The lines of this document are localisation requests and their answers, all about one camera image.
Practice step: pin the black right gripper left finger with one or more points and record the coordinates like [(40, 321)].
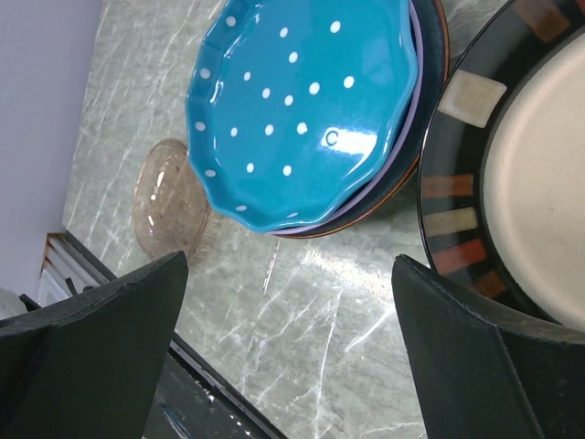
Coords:
[(88, 366)]

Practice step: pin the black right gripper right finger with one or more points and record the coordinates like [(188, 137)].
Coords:
[(482, 369)]

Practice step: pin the blue polka dot plate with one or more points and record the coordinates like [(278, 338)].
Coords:
[(294, 106)]

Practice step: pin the pink glass dish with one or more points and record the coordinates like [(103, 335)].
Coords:
[(170, 208)]

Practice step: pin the black plate with colored squares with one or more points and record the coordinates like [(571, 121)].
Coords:
[(501, 189)]

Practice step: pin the lavender plate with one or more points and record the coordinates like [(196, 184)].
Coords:
[(399, 140)]

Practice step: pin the dark blue brown-rimmed plate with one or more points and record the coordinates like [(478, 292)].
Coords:
[(433, 45)]

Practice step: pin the aluminium frame rail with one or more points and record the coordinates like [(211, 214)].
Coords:
[(68, 268)]

